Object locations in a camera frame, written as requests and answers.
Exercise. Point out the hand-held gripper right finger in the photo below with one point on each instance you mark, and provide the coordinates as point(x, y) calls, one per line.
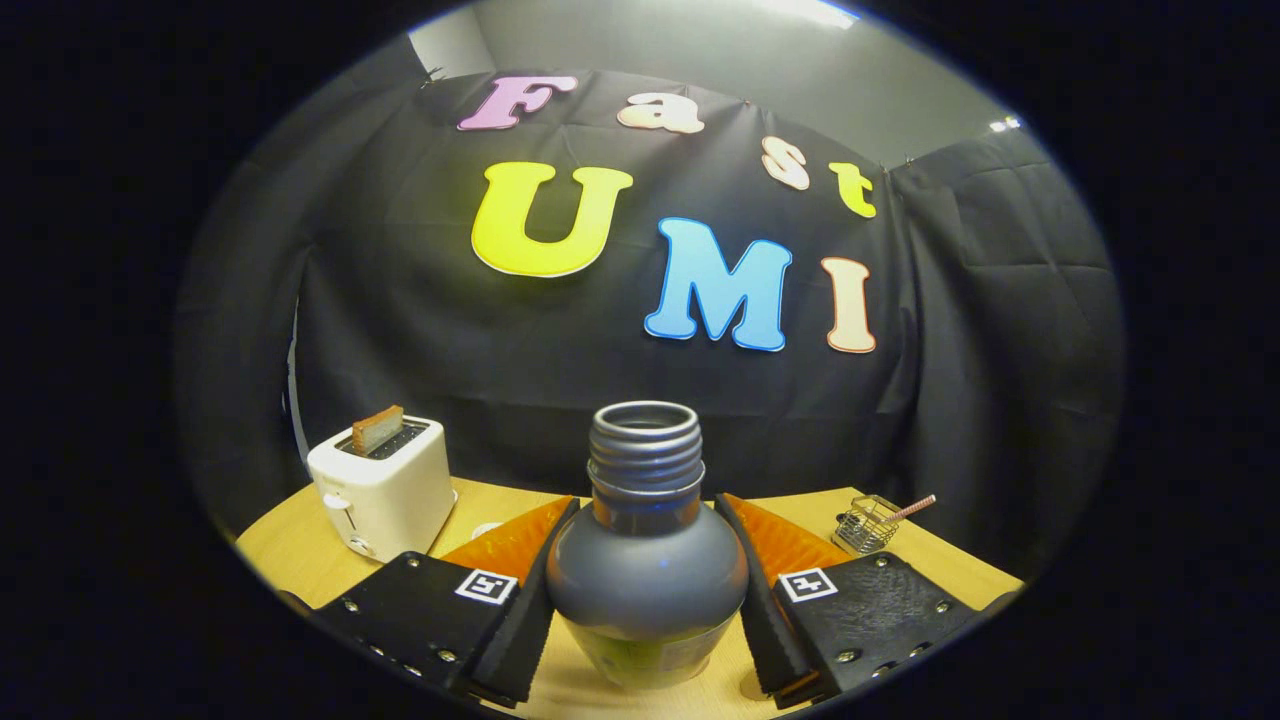
point(770, 640)

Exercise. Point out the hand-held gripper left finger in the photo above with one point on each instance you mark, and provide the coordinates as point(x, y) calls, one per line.
point(525, 630)

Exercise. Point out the silver juice bottle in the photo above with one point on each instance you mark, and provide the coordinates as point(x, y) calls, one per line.
point(645, 570)

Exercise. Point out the white toaster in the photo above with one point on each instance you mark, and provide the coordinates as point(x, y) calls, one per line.
point(390, 500)

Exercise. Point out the pink striped straw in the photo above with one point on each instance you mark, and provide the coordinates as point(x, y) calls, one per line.
point(912, 508)

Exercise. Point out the toast slice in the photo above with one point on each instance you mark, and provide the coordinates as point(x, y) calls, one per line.
point(377, 430)

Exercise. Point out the black backdrop cloth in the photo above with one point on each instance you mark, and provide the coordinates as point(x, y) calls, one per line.
point(400, 350)

